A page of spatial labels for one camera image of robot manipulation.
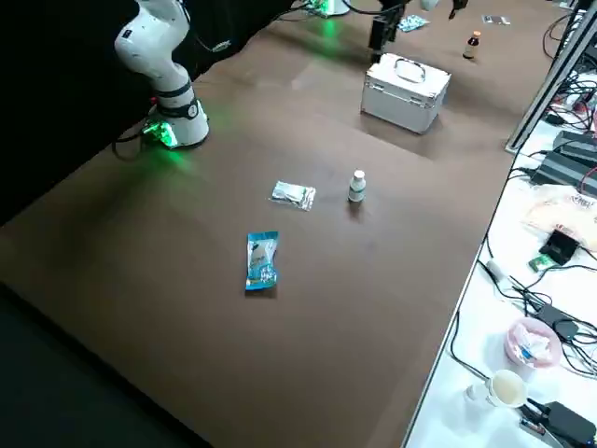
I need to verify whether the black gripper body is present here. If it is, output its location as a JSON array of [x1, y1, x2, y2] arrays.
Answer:
[[376, 0, 413, 22]]

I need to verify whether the silver aluminium medicine case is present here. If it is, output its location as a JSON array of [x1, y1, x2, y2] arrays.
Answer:
[[359, 52, 452, 136]]

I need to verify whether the bag of blue-white capsules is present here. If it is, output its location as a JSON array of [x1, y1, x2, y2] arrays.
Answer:
[[397, 13, 431, 34]]

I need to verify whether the brown bottle with orange cap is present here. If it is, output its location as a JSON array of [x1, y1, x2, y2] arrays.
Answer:
[[462, 30, 482, 61]]

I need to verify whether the small white plastic bottle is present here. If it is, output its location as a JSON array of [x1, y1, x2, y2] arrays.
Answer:
[[347, 169, 368, 204]]

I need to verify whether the black power brick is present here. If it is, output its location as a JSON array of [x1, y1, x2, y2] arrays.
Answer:
[[552, 130, 597, 158], [534, 151, 597, 195]]

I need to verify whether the foil blister pack in bag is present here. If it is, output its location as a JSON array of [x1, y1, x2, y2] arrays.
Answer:
[[269, 179, 317, 213]]

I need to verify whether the beige plastic bag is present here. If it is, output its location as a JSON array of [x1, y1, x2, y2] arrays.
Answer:
[[521, 183, 597, 253]]

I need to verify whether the blue snack packet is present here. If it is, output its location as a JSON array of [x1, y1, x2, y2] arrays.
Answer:
[[244, 230, 280, 293]]

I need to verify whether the small black dock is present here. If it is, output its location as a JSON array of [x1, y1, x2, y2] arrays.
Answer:
[[543, 228, 584, 265]]

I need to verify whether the black power adapter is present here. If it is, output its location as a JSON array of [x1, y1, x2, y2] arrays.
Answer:
[[535, 302, 579, 341]]

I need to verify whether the pink round bowl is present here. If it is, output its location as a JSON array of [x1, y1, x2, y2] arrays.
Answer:
[[507, 316, 563, 370]]

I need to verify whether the white paper cup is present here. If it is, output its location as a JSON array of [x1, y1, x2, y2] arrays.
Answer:
[[484, 368, 531, 410]]

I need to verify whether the black electronic device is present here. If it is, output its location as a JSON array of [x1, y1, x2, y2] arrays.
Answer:
[[543, 400, 597, 448]]

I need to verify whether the aluminium profile post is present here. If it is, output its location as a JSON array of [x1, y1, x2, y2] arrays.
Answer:
[[503, 0, 597, 153]]

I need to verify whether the black base power cable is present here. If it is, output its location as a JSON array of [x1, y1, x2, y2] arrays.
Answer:
[[111, 124, 158, 163]]

